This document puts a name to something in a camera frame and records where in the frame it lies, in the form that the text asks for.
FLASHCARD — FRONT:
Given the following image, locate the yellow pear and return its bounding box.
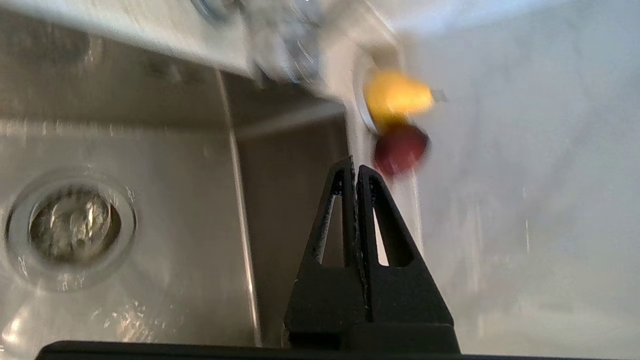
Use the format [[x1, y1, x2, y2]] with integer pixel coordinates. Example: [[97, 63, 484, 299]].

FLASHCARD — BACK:
[[364, 70, 448, 126]]

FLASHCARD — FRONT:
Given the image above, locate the dark red apple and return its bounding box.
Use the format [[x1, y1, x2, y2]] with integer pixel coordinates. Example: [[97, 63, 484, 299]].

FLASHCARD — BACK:
[[374, 122, 431, 178]]

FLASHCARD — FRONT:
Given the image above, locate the chrome faucet lever handle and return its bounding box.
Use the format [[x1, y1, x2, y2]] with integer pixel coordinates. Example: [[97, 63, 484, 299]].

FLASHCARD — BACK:
[[245, 0, 326, 86]]

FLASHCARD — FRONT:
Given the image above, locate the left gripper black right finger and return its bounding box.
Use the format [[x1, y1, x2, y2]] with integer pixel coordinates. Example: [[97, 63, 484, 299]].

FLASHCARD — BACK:
[[357, 165, 455, 327]]

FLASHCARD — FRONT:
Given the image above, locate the stainless steel sink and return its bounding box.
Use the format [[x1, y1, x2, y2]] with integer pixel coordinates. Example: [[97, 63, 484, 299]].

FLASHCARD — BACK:
[[0, 15, 351, 360]]

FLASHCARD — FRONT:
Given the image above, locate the metal sink drain strainer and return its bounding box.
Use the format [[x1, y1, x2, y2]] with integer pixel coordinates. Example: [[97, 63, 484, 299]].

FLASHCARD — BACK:
[[5, 170, 138, 292]]

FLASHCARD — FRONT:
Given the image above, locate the chrome kitchen faucet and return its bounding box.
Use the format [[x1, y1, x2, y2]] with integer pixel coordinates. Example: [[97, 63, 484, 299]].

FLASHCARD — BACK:
[[190, 0, 331, 86]]

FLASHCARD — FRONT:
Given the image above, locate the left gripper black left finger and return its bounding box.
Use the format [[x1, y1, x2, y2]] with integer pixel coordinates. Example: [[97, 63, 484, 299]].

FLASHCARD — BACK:
[[284, 156, 372, 350]]

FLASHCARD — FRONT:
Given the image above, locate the small white saucer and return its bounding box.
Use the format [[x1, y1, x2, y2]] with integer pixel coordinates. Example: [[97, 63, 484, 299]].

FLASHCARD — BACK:
[[352, 55, 382, 135]]

